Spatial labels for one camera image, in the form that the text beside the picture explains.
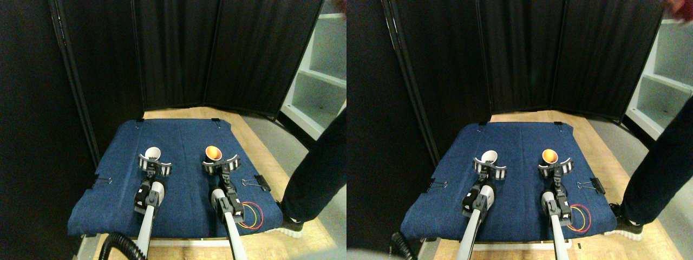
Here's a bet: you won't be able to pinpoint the black ribbed hose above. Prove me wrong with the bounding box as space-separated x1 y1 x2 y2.
391 232 419 260
99 233 146 260

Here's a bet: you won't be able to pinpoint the white shelf unit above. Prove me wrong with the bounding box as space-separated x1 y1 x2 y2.
280 14 347 142
624 19 693 142

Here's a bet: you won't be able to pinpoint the dark blue cloth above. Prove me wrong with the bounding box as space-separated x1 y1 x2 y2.
401 120 617 242
68 117 284 239

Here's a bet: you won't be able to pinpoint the person's legs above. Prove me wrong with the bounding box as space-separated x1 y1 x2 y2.
278 106 347 239
606 95 693 242

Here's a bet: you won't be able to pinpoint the yellow wire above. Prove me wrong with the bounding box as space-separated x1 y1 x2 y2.
241 207 259 228
570 209 588 231

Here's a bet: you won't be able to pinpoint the red wire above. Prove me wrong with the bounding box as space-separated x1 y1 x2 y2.
570 204 593 234
241 202 264 230

